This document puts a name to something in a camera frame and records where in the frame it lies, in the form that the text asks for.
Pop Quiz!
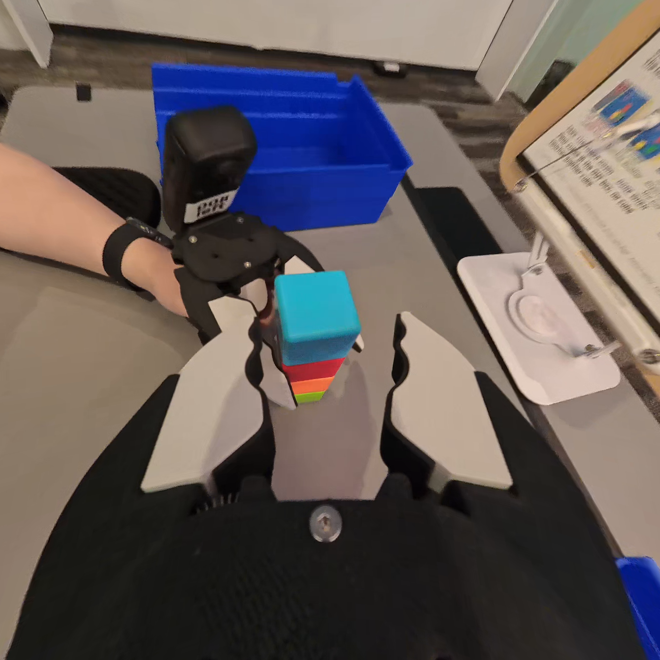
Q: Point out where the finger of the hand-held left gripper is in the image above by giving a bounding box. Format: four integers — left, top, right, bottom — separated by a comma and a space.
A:
281, 254, 365, 353
206, 295, 301, 410

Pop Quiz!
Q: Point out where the black wrist strap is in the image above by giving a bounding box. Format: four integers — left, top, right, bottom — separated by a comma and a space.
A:
101, 217, 176, 302

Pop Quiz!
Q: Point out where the teal magnetic cube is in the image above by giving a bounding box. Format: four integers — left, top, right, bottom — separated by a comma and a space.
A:
274, 271, 364, 368

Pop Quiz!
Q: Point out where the person's left forearm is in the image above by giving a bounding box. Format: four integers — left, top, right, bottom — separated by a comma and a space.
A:
0, 143, 130, 274

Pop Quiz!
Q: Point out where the black textured mat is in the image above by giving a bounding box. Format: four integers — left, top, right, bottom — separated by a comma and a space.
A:
50, 167, 164, 234

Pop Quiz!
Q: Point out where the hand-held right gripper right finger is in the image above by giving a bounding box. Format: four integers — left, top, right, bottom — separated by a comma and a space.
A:
380, 312, 513, 498

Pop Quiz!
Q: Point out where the red magnetic cube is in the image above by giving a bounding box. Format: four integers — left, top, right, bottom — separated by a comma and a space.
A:
282, 356, 348, 376

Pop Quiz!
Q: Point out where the person's left hand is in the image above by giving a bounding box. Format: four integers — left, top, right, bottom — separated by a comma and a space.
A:
153, 248, 204, 322

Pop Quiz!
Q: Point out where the wooden instruction sign board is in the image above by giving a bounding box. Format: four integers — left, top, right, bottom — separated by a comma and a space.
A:
499, 0, 660, 395

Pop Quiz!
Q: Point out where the blue plastic bin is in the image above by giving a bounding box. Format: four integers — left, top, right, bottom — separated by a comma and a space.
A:
152, 62, 413, 234
617, 557, 660, 660

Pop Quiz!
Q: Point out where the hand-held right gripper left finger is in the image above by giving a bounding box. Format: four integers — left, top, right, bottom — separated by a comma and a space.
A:
142, 313, 279, 498

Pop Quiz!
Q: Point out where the orange magnetic cube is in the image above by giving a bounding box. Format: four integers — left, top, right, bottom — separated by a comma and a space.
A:
288, 373, 341, 392

